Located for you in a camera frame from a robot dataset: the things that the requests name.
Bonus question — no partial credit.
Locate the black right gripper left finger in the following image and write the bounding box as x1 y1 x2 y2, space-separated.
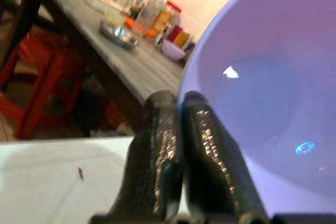
90 90 184 224

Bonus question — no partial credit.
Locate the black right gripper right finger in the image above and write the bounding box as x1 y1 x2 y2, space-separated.
181 90 270 224

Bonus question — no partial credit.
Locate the large white bowl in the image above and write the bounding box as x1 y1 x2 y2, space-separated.
177 0 336 216

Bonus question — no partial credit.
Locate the small lilac bowl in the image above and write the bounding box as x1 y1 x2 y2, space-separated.
160 39 186 62

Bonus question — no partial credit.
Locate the red and yellow box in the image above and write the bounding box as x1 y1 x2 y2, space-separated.
167 25 191 48

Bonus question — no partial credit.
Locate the metal tray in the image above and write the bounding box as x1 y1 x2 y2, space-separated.
99 19 139 49

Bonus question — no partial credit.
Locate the dark wooden table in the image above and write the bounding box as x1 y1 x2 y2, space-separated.
0 0 184 137

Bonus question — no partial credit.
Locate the red lidded clear jar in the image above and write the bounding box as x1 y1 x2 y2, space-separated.
151 0 182 38

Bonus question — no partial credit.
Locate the clear drinking glass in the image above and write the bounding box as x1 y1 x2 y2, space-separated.
133 0 166 39

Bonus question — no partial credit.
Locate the red plastic stool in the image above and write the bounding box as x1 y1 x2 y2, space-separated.
0 27 87 140

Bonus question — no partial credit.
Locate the white rectangular container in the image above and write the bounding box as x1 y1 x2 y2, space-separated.
82 0 124 16

